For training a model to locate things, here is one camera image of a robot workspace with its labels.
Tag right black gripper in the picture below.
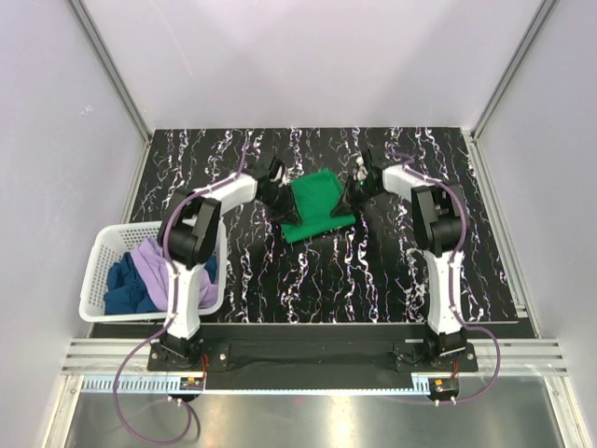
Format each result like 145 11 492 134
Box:
330 175 382 219

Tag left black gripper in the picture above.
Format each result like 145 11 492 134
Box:
258 184 302 229

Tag green t shirt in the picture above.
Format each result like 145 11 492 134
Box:
281 169 355 244

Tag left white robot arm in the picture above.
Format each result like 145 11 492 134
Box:
152 156 301 370

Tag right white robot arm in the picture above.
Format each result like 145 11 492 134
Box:
330 148 468 371

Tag lilac t shirt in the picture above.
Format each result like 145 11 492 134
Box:
131 238 218 312

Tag dark blue t shirt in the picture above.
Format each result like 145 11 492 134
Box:
103 254 220 315

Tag white plastic laundry basket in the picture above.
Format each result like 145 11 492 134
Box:
79 221 228 324

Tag left orange connector box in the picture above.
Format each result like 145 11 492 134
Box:
179 376 205 391

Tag orange connector box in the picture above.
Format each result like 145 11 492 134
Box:
431 378 460 395
179 376 205 391

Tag right orange connector box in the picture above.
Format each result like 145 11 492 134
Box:
431 378 460 395

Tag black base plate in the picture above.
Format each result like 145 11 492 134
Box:
147 324 479 394

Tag right aluminium frame post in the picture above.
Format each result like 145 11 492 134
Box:
469 0 561 141

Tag aluminium frame post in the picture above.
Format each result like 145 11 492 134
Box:
469 0 561 141
66 0 153 144

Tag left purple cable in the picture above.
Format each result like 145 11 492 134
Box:
113 338 203 444

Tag purple cable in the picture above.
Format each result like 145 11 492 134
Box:
113 338 203 444
454 324 503 403

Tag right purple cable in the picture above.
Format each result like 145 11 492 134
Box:
454 324 503 403

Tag white slotted cable duct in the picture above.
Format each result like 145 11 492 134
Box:
82 376 437 396

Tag aluminium front rail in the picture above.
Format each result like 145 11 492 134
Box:
62 339 567 376

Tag left aluminium frame post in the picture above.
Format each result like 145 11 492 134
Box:
66 0 153 144

